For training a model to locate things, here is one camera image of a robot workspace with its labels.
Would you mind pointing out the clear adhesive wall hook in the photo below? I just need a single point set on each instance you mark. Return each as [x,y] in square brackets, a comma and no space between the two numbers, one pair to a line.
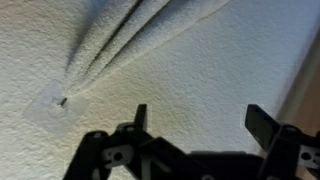
[50,115]

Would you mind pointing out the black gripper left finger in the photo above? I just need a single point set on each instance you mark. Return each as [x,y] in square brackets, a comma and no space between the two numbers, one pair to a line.
[153,160]

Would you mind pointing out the white terry towel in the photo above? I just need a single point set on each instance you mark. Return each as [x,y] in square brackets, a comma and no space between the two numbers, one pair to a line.
[133,26]

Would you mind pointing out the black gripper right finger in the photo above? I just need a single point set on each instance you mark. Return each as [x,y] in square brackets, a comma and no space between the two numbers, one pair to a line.
[283,153]

